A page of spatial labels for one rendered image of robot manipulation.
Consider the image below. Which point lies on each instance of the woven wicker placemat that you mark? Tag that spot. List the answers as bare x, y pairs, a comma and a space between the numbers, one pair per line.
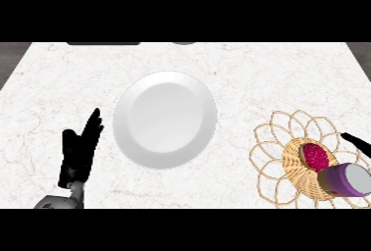
284, 163

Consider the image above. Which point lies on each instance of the white oval plate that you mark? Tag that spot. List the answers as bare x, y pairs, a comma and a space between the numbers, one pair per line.
165, 119

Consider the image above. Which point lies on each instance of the small grey rounded object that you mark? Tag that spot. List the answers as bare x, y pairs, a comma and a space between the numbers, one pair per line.
185, 42

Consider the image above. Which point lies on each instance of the purple can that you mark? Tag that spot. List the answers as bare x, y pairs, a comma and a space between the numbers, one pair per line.
345, 179

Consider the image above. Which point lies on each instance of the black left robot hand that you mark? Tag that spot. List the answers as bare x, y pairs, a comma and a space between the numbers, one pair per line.
77, 153

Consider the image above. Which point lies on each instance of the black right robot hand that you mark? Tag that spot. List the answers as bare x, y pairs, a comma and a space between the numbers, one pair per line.
357, 142

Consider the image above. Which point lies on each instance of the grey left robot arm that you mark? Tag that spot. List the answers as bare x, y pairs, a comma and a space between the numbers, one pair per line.
67, 199

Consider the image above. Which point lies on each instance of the round magenta-topped fruit slice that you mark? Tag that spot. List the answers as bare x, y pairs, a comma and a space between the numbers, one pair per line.
317, 157

